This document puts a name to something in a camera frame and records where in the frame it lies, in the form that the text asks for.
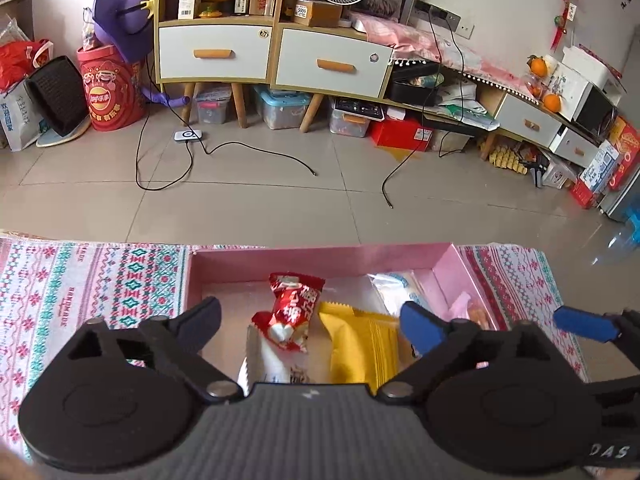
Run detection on red orange carton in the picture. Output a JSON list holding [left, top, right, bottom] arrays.
[[605, 115, 640, 191]]

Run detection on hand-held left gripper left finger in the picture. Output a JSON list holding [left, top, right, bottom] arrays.
[[65, 296, 246, 405]]

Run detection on white cabinet drawer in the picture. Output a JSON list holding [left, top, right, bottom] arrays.
[[275, 28, 393, 99], [157, 25, 273, 82]]

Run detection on purple plush toy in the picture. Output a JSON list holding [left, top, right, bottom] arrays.
[[82, 0, 193, 111]]

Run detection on white foam box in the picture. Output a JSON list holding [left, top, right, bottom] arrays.
[[562, 45, 626, 93]]

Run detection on white printed box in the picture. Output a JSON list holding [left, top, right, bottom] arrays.
[[540, 157, 578, 190]]

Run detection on pink cardboard box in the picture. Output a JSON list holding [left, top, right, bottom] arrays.
[[185, 242, 501, 396]]

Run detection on stack of papers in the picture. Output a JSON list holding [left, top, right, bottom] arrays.
[[435, 72, 501, 131]]

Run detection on clear storage box orange latch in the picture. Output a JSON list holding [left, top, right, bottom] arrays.
[[329, 105, 373, 139]]

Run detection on red hanging ornament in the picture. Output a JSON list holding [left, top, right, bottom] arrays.
[[550, 0, 586, 48]]

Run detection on pink clear snack packet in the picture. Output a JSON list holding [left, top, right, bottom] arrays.
[[447, 291, 498, 332]]

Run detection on beige cardboard box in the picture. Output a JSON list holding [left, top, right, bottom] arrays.
[[430, 127, 473, 156]]

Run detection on white oval board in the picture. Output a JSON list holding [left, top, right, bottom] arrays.
[[36, 121, 93, 149]]

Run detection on white microwave oven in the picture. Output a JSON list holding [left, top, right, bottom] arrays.
[[547, 65, 621, 136]]

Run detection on grey appliance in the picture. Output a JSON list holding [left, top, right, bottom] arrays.
[[600, 167, 640, 223]]

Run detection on red cylindrical tub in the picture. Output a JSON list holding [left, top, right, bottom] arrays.
[[76, 45, 147, 132]]

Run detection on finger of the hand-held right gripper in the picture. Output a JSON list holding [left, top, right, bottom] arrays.
[[553, 306, 640, 348]]

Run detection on clear plastic snack packet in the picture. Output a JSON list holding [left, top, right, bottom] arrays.
[[366, 271, 436, 321]]

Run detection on red plastic bag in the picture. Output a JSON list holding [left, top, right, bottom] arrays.
[[0, 39, 55, 93]]

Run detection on clear storage box blue lid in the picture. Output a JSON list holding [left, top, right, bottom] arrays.
[[252, 85, 311, 131]]

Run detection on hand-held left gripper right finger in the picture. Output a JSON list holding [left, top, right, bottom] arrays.
[[375, 300, 571, 405]]

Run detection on white paper bag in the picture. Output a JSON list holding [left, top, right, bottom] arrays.
[[0, 80, 46, 152]]

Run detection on small white stand drawer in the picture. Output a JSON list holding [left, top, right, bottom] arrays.
[[549, 126, 601, 167]]

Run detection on red cardboard box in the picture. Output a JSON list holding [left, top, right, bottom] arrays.
[[369, 117, 433, 152]]

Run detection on pink cloth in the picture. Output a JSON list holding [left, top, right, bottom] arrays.
[[350, 12, 543, 106]]

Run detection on row of yellow cartons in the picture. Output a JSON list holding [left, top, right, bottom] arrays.
[[487, 145, 531, 176]]

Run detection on black woven basket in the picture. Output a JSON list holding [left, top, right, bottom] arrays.
[[24, 56, 91, 137]]

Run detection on wall power outlet strip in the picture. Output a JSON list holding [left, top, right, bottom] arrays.
[[414, 0, 476, 40]]

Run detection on black cable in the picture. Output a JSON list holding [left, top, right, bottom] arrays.
[[382, 7, 458, 209], [200, 137, 318, 177], [135, 57, 196, 192]]

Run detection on silver white snack packet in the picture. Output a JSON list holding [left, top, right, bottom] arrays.
[[236, 324, 313, 396]]

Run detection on patterned woven mat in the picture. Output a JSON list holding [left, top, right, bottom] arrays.
[[0, 234, 591, 461]]

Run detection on large yellow snack packet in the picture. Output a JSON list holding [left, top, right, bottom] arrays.
[[317, 301, 413, 396]]

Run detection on small brown cardboard box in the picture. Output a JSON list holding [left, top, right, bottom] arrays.
[[293, 0, 343, 27]]

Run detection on blue white carton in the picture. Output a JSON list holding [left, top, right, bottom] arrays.
[[580, 140, 621, 193]]

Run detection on red snack packet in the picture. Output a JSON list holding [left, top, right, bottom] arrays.
[[251, 272, 326, 356]]

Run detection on low wooden stand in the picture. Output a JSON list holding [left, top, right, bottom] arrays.
[[382, 55, 601, 168]]

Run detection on small red box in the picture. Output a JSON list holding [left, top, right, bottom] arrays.
[[570, 177, 601, 209]]

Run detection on wooden shelf cabinet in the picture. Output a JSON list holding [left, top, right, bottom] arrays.
[[154, 0, 396, 133]]

